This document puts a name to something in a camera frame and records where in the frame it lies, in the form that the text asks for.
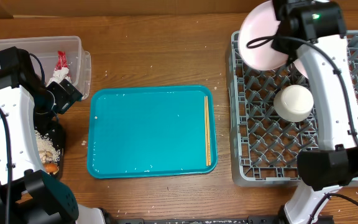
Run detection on white tissue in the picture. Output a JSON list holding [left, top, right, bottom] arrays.
[[46, 67, 71, 86]]

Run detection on red snack wrapper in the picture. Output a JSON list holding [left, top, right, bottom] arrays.
[[55, 51, 68, 70]]

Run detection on orange carrot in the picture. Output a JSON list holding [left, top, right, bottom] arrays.
[[44, 163, 59, 174]]

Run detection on wooden chopstick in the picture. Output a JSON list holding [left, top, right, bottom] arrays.
[[203, 96, 209, 167], [206, 97, 211, 166]]

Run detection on white saucer bowl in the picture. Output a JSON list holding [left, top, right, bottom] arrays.
[[273, 85, 314, 122]]

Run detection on pink bowl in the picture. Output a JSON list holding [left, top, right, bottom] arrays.
[[293, 59, 308, 79]]

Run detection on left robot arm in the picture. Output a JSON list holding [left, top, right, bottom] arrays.
[[0, 47, 113, 223]]

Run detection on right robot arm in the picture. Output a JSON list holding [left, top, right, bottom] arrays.
[[272, 1, 358, 223]]

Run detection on grey dishwasher rack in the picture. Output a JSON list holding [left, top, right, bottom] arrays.
[[226, 30, 358, 187]]

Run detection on clear plastic bin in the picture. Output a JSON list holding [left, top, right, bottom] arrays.
[[0, 36, 91, 100]]

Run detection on peanut shells and rice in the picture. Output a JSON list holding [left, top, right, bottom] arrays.
[[35, 130, 61, 164]]

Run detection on teal serving tray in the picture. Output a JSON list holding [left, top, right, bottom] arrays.
[[87, 85, 218, 179]]

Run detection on cardboard back panel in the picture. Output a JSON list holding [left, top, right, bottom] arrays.
[[0, 0, 358, 20]]

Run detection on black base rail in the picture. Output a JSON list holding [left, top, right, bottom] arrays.
[[106, 215, 286, 224]]

